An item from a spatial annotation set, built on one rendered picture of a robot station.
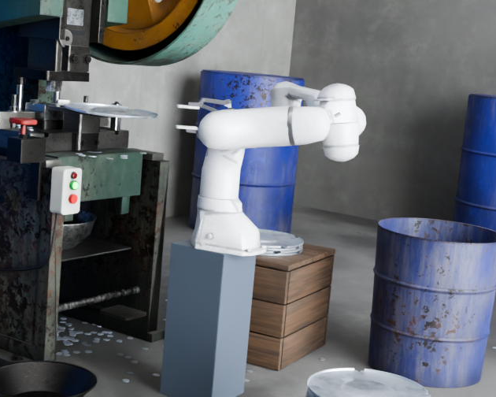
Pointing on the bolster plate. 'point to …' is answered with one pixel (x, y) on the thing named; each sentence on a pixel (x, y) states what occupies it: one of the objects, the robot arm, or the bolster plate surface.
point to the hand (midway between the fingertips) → (185, 116)
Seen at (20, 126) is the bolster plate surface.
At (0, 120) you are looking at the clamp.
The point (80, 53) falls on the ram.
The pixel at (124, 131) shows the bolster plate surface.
